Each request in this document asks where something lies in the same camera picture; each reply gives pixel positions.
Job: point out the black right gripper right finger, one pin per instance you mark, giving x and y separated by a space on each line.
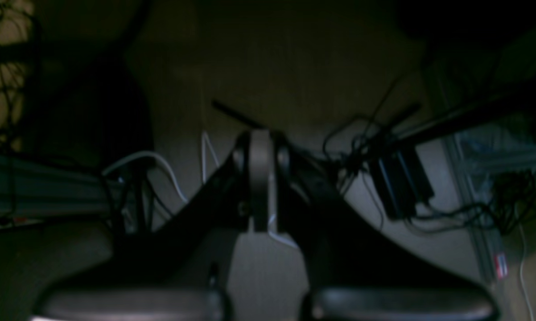
356 273

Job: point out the aluminium frame rail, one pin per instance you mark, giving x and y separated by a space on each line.
34 191

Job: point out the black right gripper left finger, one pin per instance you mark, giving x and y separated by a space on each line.
177 273

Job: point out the black power adapter brick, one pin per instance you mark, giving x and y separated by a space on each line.
401 183

